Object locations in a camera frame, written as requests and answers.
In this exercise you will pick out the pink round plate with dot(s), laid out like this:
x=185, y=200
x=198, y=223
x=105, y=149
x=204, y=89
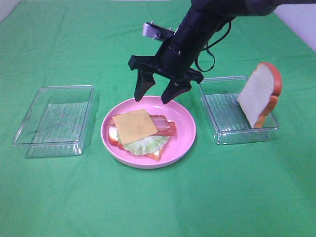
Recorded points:
x=176, y=147

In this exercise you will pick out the clear plastic tray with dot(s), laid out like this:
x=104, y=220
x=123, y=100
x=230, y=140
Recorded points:
x=57, y=122
x=227, y=121

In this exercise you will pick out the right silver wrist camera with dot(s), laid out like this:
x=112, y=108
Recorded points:
x=156, y=32

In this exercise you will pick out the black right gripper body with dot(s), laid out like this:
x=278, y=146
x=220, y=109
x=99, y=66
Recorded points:
x=173, y=59

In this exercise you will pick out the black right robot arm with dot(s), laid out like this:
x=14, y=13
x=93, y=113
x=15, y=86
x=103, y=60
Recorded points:
x=206, y=17

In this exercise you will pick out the bacon strip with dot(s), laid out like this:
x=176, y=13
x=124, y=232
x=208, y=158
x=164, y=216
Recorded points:
x=172, y=131
x=161, y=122

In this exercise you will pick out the yellow cheese slice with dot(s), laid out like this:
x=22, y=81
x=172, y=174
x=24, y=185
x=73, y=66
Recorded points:
x=128, y=137

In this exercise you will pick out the bread slice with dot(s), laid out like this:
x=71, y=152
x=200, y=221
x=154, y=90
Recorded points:
x=113, y=134
x=260, y=94

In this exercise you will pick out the left clear plastic tray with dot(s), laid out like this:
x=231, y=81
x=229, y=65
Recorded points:
x=57, y=122

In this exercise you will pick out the right clear plastic tray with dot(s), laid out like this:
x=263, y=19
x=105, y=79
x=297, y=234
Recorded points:
x=227, y=121

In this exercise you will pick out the green lettuce leaf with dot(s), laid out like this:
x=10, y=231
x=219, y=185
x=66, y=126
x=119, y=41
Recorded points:
x=145, y=145

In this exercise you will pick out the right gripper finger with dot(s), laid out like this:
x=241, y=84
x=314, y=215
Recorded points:
x=145, y=81
x=174, y=89

